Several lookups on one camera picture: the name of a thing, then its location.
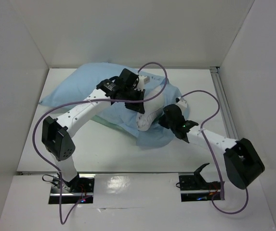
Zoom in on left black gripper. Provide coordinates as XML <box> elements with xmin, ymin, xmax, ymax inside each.
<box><xmin>121</xmin><ymin>86</ymin><xmax>145</xmax><ymax>113</ymax></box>

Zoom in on white pillow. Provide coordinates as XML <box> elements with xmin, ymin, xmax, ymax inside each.
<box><xmin>136</xmin><ymin>92</ymin><xmax>165</xmax><ymax>132</ymax></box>

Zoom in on blue green pillowcase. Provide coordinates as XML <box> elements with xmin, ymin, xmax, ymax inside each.
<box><xmin>39</xmin><ymin>63</ymin><xmax>181</xmax><ymax>148</ymax></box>

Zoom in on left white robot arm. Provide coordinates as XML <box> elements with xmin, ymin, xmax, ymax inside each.
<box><xmin>41</xmin><ymin>69</ymin><xmax>150</xmax><ymax>192</ymax></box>

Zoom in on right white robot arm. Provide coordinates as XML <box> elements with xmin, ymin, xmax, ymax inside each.
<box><xmin>159</xmin><ymin>104</ymin><xmax>265</xmax><ymax>190</ymax></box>

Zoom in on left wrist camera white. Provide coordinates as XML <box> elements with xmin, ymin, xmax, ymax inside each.
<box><xmin>136</xmin><ymin>75</ymin><xmax>150</xmax><ymax>90</ymax></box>

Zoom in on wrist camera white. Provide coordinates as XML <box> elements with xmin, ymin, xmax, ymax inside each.
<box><xmin>175</xmin><ymin>97</ymin><xmax>189</xmax><ymax>115</ymax></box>
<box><xmin>136</xmin><ymin>75</ymin><xmax>150</xmax><ymax>90</ymax></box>

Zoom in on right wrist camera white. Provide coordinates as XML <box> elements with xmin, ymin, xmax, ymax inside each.
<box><xmin>175</xmin><ymin>97</ymin><xmax>189</xmax><ymax>115</ymax></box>

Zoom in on aluminium rail frame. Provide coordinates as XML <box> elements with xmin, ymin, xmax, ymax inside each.
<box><xmin>210</xmin><ymin>66</ymin><xmax>239</xmax><ymax>140</ymax></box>

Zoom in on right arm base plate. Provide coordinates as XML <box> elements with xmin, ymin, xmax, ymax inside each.
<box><xmin>175</xmin><ymin>163</ymin><xmax>221</xmax><ymax>202</ymax></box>

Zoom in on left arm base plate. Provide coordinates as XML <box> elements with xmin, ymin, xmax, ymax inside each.
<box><xmin>42</xmin><ymin>174</ymin><xmax>95</xmax><ymax>205</ymax></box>

